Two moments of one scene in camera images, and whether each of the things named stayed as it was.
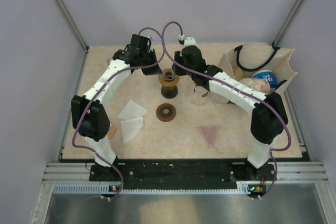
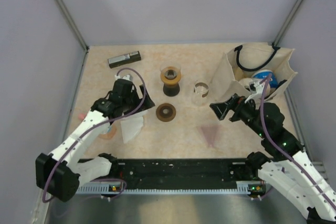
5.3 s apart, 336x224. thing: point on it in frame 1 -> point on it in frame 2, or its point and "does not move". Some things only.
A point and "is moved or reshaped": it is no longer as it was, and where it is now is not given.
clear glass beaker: (199, 96) does not move
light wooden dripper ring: (168, 83) is moved or reshaped
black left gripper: (155, 70) -> (147, 104)
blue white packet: (268, 75) does not move
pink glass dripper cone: (210, 132) does not move
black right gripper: (178, 58) -> (221, 108)
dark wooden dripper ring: (166, 112) does not move
